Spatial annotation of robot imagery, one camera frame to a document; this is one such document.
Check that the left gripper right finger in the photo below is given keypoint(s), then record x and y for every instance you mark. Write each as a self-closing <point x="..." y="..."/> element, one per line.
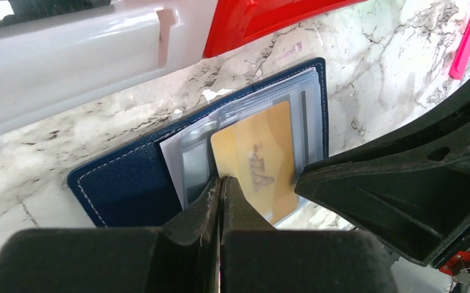
<point x="256" y="257"/>

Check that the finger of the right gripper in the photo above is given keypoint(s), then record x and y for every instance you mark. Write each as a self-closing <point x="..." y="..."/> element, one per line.
<point x="410" y="187"/>

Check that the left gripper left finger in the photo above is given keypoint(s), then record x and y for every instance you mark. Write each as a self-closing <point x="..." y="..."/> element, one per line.
<point x="179" y="256"/>

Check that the navy blue card holder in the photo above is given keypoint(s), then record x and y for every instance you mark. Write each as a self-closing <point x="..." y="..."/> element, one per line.
<point x="150" y="180"/>

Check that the gold VIP card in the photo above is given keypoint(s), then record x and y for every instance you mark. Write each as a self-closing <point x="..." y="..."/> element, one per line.
<point x="258" y="151"/>

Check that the white plastic bin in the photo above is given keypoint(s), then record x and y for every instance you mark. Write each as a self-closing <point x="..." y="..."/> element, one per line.
<point x="56" y="55"/>

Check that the red plastic bin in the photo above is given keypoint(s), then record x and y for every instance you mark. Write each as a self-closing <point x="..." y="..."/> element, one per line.
<point x="238" y="22"/>

